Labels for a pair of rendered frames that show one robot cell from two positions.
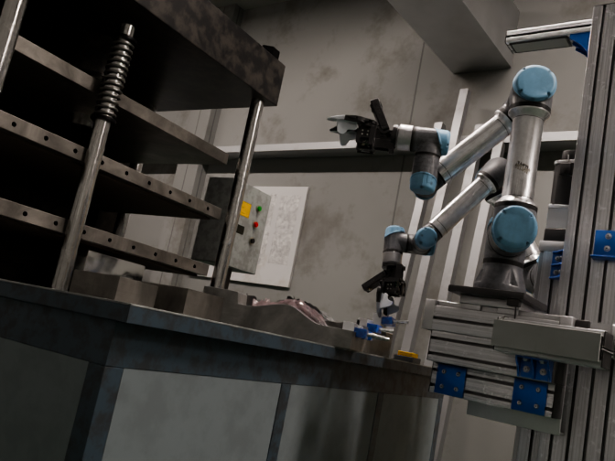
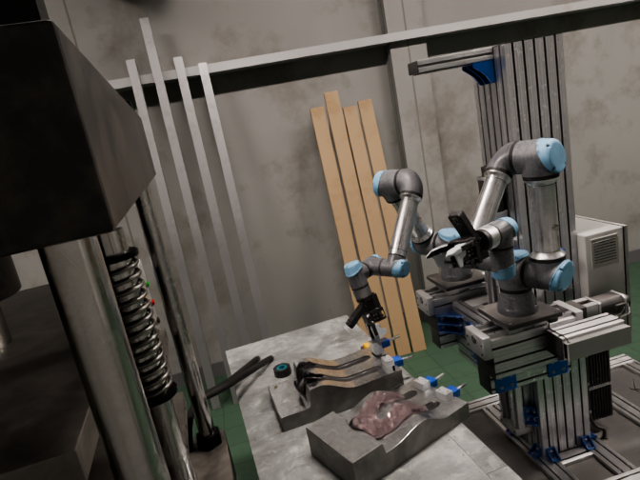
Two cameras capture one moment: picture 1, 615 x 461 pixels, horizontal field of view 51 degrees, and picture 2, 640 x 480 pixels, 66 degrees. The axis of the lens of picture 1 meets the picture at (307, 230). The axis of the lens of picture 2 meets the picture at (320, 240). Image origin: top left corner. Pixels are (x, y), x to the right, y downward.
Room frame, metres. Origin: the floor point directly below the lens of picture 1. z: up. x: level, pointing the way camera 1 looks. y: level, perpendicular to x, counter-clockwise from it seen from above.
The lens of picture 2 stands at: (1.21, 1.18, 1.87)
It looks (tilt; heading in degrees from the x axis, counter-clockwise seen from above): 13 degrees down; 312
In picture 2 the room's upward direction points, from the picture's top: 11 degrees counter-clockwise
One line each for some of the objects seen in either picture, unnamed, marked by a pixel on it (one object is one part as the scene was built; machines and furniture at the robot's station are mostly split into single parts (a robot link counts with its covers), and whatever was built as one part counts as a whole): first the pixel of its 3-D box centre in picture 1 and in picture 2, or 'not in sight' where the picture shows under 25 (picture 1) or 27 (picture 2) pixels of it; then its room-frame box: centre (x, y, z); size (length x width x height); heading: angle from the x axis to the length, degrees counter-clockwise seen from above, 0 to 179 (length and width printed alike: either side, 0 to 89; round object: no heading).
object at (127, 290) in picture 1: (113, 289); not in sight; (1.63, 0.45, 0.83); 0.17 x 0.13 x 0.06; 57
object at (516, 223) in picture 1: (522, 159); (543, 216); (1.74, -0.56, 1.41); 0.15 x 0.12 x 0.55; 168
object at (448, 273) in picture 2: not in sight; (455, 266); (2.26, -0.89, 1.09); 0.15 x 0.15 x 0.10
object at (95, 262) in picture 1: (68, 274); not in sight; (2.45, 0.86, 0.87); 0.50 x 0.27 x 0.17; 57
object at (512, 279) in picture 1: (501, 278); (516, 297); (1.87, -0.59, 1.09); 0.15 x 0.15 x 0.10
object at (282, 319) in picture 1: (285, 319); (389, 421); (2.12, 0.01, 0.85); 0.50 x 0.26 x 0.11; 74
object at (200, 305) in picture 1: (177, 301); not in sight; (1.78, 0.31, 0.83); 0.20 x 0.15 x 0.07; 57
